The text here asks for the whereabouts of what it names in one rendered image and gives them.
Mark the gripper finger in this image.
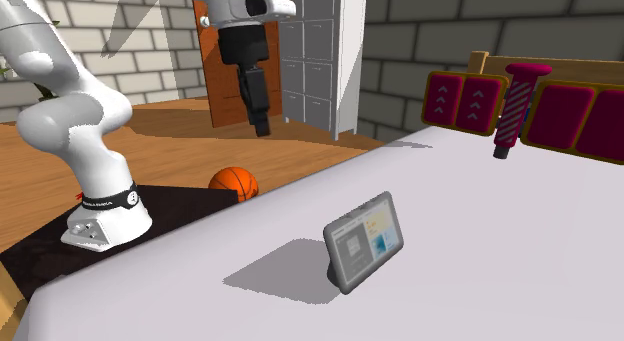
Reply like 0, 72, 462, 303
236, 62, 272, 138

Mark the brown wooden door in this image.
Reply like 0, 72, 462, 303
191, 0, 284, 130

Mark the white tall drawer cabinet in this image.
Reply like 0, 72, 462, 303
274, 0, 368, 142

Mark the orange basketball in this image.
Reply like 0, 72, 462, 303
207, 166, 260, 204

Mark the dark robot stand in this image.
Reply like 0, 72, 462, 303
0, 183, 241, 303

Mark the grey smart display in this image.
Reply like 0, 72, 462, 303
322, 190, 405, 296

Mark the crimson pillow with chevrons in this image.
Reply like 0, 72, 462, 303
420, 70, 511, 138

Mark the white bed with wooden headboard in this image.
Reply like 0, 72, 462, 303
11, 50, 624, 341

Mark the crimson striped cylinder tool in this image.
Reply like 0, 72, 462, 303
492, 62, 554, 160

